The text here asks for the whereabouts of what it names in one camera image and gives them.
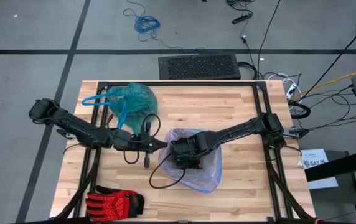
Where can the white printed paper sheet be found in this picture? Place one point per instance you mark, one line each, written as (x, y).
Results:
(316, 165)

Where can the black power strip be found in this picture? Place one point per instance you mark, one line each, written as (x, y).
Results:
(241, 18)

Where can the black aluminium table frame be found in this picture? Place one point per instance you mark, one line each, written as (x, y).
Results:
(196, 83)

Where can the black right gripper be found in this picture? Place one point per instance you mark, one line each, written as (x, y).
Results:
(187, 152)

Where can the teal trash bag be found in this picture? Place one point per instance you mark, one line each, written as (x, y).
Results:
(134, 105)

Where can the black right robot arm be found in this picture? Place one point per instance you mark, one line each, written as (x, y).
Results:
(240, 130)

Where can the red black work glove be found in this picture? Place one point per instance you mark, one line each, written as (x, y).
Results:
(112, 203)

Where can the grey rolling cart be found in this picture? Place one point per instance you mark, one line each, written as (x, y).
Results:
(346, 199)

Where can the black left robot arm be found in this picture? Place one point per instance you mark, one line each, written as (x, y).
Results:
(72, 124)

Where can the black perforated computer case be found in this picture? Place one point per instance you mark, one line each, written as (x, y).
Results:
(199, 66)

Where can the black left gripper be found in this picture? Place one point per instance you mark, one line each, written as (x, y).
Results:
(140, 141)

